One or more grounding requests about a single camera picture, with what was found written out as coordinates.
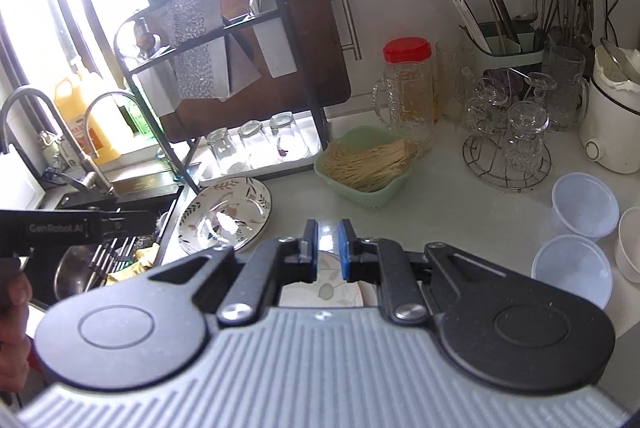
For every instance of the upturned drinking glass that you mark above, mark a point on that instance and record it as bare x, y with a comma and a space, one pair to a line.
255, 140
289, 132
221, 150

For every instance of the white leaf print plate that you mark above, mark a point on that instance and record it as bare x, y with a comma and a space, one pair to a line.
325, 290

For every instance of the white drip tray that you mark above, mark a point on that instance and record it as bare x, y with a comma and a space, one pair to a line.
260, 165

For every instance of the person's left hand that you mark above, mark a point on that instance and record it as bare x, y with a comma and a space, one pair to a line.
15, 338

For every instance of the brown wooden cutting board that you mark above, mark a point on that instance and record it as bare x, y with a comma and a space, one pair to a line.
320, 32

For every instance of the black kitchen sink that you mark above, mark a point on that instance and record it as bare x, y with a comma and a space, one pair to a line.
145, 193

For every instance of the yellow detergent bottle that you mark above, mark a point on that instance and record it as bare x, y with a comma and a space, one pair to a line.
95, 112

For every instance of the yellow dish cloth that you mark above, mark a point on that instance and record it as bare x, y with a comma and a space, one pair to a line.
135, 260

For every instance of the textured glass pitcher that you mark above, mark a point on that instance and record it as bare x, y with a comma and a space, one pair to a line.
565, 82

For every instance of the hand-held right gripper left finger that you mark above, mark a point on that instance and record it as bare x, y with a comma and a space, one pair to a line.
311, 255

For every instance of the black metal dish rack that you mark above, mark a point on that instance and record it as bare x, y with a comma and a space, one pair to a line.
305, 72

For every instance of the white electric cooking pot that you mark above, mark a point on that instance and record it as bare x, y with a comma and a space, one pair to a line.
612, 122

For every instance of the bundle of dried noodles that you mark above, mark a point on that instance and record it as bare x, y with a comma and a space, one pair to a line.
367, 162

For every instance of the green plastic basket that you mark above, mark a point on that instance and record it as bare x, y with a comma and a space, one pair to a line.
380, 193

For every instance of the steel cleaver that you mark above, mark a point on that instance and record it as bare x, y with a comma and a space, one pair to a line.
280, 50
240, 67

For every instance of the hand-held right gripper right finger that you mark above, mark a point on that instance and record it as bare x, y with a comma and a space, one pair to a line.
344, 255

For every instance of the tall clear glass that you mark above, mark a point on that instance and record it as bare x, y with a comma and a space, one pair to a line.
452, 77

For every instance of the steel bowl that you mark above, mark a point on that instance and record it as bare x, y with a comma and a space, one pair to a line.
75, 270

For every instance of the green glass bottle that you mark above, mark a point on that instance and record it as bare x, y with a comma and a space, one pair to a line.
142, 115

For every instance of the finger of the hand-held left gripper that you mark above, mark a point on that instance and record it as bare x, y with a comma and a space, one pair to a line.
127, 224

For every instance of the clear plastic bowl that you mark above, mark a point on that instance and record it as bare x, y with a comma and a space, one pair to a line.
585, 203
572, 270

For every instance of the bundle of chopsticks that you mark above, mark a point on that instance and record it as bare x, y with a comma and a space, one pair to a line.
482, 17

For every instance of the white bowl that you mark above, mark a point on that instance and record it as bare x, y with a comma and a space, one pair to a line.
631, 243

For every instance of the steel kitchen faucet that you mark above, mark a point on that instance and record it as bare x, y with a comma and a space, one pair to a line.
102, 107
20, 102

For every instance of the textured steel panel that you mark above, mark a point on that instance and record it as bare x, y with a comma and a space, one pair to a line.
192, 47

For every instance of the purple plastic piece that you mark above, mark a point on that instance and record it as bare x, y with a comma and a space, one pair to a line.
505, 80

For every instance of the glass jar with red lid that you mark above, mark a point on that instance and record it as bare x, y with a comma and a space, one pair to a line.
405, 92

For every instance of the floral rimmed ceramic plate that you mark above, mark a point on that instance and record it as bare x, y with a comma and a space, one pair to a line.
225, 218

